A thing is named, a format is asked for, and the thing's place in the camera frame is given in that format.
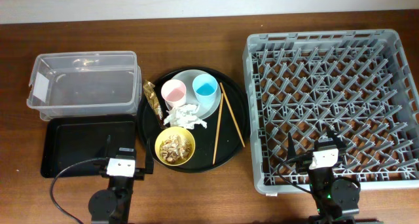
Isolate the right black cable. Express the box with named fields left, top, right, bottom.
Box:
left=276, top=153, right=317, bottom=195

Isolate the grey dishwasher rack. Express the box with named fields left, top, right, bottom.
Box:
left=243, top=29, right=418, bottom=196

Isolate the wooden chopstick left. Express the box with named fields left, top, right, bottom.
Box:
left=212, top=93, right=224, bottom=165

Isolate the black cable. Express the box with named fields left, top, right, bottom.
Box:
left=276, top=153, right=317, bottom=195
left=49, top=157, right=109, bottom=224

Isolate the left black cable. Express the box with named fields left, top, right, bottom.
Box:
left=49, top=157, right=109, bottom=224

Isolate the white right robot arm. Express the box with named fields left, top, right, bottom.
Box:
left=284, top=128, right=361, bottom=223

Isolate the wooden chopstick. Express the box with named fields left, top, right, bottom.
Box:
left=212, top=93, right=224, bottom=165
left=219, top=83, right=246, bottom=148

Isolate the nut shells and rice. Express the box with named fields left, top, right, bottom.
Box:
left=160, top=135, right=192, bottom=164

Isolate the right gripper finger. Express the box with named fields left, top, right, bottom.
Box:
left=326, top=128, right=347, bottom=149
left=287, top=132, right=296, bottom=159

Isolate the pink cup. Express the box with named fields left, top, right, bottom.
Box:
left=161, top=79, right=187, bottom=107

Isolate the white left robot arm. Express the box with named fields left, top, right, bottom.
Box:
left=88, top=142, right=154, bottom=223

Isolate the gold coffee sachet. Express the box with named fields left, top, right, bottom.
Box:
left=143, top=80, right=166, bottom=129

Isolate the blue cup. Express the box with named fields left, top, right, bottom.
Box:
left=192, top=74, right=218, bottom=105

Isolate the round black tray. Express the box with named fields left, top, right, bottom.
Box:
left=154, top=67, right=250, bottom=173

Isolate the black rectangular tray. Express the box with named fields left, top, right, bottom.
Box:
left=41, top=115, right=136, bottom=178

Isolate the yellow bowl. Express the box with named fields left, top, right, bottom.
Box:
left=154, top=126, right=196, bottom=166

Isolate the clear plastic bin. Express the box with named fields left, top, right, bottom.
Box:
left=26, top=51, right=142, bottom=121

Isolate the white napkin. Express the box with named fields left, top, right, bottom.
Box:
left=164, top=104, right=207, bottom=130

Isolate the wooden chopstick right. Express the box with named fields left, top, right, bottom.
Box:
left=219, top=83, right=246, bottom=148

